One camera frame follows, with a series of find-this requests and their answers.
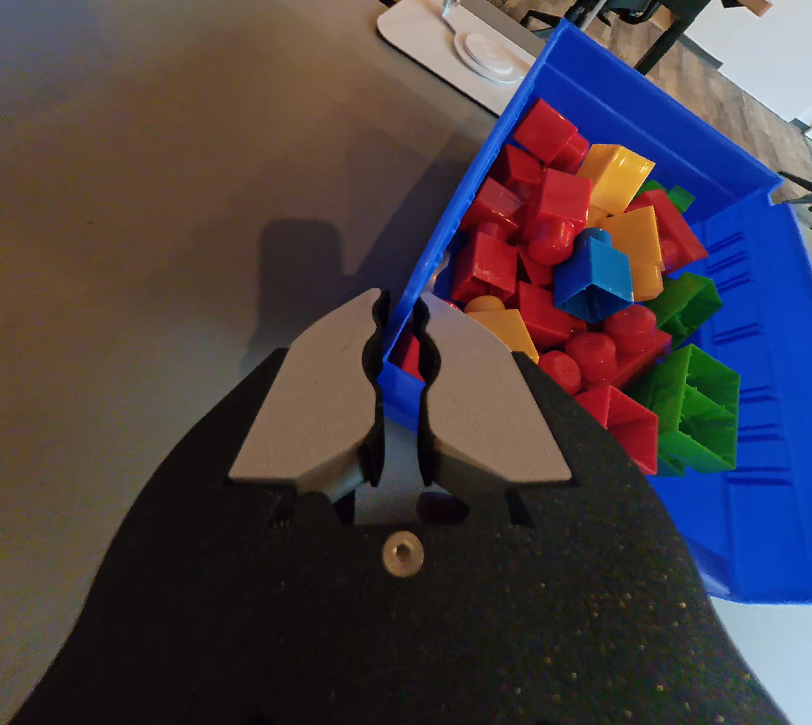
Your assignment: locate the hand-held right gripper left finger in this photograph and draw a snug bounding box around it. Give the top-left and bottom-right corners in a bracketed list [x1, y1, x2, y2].
[229, 289, 388, 500]

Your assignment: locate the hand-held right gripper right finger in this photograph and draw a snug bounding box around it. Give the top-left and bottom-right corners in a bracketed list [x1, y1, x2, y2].
[417, 291, 574, 495]

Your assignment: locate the pile of mixed mega blocks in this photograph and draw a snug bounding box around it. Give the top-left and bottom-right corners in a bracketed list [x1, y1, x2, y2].
[401, 99, 744, 480]

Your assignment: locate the blue plastic bin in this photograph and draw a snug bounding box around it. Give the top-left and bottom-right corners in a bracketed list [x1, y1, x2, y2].
[377, 20, 812, 607]

